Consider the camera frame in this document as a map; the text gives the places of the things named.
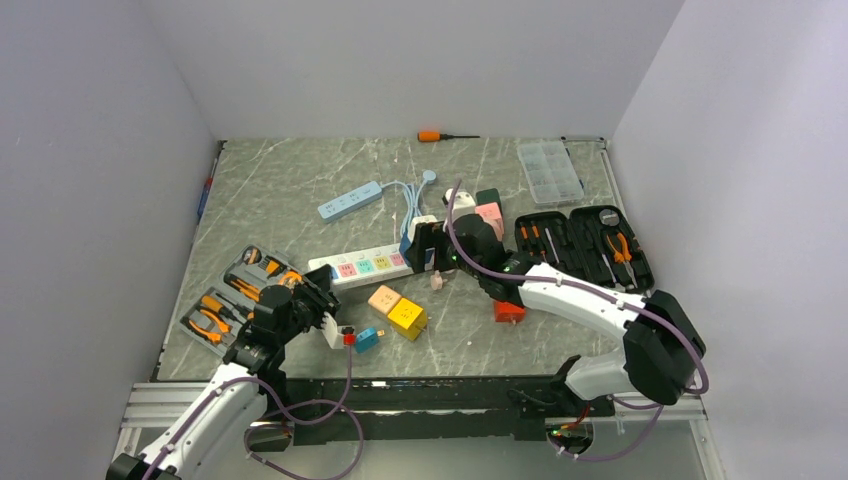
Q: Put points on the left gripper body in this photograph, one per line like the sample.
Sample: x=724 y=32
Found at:
x=307 y=310

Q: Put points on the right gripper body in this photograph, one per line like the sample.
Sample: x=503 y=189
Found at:
x=456 y=261

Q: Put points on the pink cube socket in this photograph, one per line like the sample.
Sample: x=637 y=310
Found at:
x=492 y=215

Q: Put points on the dark green cube adapter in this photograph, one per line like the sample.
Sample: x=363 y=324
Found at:
x=488 y=196

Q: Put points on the white power strip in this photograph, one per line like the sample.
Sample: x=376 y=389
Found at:
x=364 y=267

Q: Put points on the grey tool case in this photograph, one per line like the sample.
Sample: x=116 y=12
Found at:
x=219 y=314

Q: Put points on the light blue power strip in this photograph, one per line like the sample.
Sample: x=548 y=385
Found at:
x=349 y=202

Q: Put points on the red cube adapter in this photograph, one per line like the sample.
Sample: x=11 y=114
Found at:
x=508 y=313

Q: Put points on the orange cube adapter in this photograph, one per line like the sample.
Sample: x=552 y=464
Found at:
x=403 y=315

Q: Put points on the clear plastic organizer box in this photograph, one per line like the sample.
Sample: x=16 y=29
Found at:
x=550 y=173

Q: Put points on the black tool case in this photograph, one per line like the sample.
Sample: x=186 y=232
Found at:
x=595 y=243

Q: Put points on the white and blue cube adapter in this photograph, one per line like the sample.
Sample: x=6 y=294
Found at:
x=405 y=235

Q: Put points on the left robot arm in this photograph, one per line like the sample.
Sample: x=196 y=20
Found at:
x=248 y=381

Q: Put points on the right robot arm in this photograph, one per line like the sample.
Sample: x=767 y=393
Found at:
x=658 y=351

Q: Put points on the blue red pen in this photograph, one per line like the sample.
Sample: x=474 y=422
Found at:
x=206 y=190

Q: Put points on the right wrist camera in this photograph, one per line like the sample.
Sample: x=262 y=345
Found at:
x=460 y=202

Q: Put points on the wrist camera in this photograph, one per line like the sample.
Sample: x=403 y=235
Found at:
x=460 y=202
x=337 y=336

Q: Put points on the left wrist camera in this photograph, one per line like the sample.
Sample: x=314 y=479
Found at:
x=337 y=336

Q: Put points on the orange handled screwdriver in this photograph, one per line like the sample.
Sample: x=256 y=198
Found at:
x=435 y=136

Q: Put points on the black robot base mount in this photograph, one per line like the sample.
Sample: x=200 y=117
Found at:
x=523 y=408

